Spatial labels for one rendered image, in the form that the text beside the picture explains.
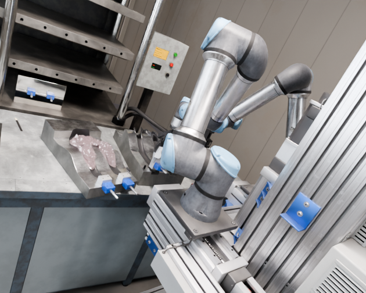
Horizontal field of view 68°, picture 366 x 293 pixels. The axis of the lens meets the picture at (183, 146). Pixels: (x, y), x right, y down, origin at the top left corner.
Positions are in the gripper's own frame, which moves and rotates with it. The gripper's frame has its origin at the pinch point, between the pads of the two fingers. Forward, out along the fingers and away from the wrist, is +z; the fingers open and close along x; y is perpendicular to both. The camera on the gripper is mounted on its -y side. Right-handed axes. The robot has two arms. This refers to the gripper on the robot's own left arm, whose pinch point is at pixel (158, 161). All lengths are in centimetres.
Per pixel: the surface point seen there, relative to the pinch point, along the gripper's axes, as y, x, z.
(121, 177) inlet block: 5.9, -19.1, 10.1
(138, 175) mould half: -1.5, -6.2, 10.5
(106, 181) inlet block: 9.7, -27.0, 12.0
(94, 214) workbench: -0.1, -20.5, 35.1
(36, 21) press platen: -73, -64, -36
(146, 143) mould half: -23.8, 3.4, -1.0
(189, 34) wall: -256, 132, -117
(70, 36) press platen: -73, -45, -37
